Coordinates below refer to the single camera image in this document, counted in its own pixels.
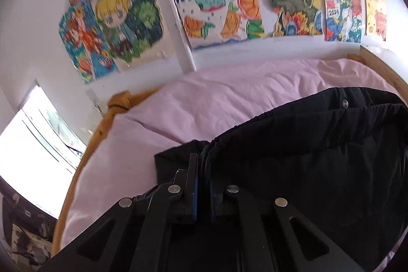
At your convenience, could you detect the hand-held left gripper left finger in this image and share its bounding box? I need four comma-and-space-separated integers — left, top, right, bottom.
41, 152, 200, 272

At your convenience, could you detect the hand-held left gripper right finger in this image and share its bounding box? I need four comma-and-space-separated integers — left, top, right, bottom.
210, 184, 364, 272

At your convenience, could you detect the black padded jacket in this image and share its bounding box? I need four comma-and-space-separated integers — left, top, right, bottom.
155, 86, 408, 272

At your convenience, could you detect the pink bed sheet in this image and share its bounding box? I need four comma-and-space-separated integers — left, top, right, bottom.
59, 58, 408, 272

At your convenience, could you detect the bright window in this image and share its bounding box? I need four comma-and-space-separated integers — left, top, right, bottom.
0, 84, 88, 218

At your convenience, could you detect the dark cluttered furniture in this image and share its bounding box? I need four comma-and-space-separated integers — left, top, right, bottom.
0, 178, 58, 269

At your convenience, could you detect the red-haired figure blue drawing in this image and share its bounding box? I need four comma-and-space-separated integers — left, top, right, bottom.
58, 4, 120, 84

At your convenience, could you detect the blond-haired figure drawing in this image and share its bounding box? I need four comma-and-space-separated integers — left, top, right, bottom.
91, 0, 169, 64

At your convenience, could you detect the carrot and vegetable drawing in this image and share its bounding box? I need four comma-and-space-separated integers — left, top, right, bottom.
166, 0, 266, 51

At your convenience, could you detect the yellow chick and bear drawing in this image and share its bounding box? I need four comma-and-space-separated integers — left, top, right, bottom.
360, 0, 388, 41

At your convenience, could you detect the wooden bed frame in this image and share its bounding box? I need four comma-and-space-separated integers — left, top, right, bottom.
51, 46, 408, 256

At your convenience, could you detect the white wall conduit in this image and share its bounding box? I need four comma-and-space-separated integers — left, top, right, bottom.
156, 0, 196, 72

